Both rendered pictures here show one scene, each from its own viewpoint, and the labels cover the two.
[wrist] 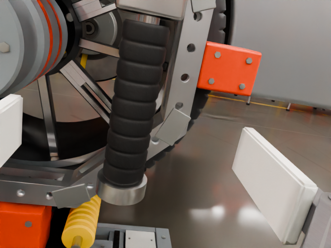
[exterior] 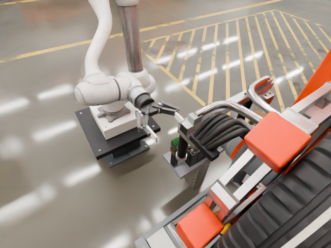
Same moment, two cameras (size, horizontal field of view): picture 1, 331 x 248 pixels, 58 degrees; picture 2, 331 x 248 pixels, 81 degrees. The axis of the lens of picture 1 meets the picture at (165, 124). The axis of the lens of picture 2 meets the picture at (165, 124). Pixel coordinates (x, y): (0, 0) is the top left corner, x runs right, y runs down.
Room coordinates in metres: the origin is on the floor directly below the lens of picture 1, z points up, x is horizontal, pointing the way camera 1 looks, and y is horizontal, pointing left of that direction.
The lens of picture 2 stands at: (0.58, -0.23, 1.39)
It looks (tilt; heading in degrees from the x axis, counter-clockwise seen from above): 47 degrees down; 153
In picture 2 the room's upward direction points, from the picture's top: 3 degrees clockwise
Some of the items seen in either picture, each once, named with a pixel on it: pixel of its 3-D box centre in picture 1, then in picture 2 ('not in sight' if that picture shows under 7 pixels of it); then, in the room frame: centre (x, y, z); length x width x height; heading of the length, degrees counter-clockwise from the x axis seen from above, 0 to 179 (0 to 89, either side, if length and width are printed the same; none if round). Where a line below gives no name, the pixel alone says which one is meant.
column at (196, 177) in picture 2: not in sight; (198, 166); (0.06, 0.31, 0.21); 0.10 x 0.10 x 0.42; 10
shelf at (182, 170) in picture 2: not in sight; (200, 149); (0.07, 0.28, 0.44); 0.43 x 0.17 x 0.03; 100
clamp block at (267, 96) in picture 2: not in sight; (259, 95); (0.21, 0.37, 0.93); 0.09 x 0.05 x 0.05; 10
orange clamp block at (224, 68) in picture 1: (222, 67); (198, 228); (0.50, -0.07, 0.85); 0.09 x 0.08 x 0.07; 100
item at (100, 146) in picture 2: not in sight; (118, 132); (-0.51, -0.09, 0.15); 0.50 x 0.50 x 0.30; 8
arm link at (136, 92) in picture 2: not in sight; (140, 97); (-0.07, -0.02, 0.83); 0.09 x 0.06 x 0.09; 100
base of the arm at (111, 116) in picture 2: not in sight; (111, 108); (-0.51, -0.11, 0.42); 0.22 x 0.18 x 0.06; 106
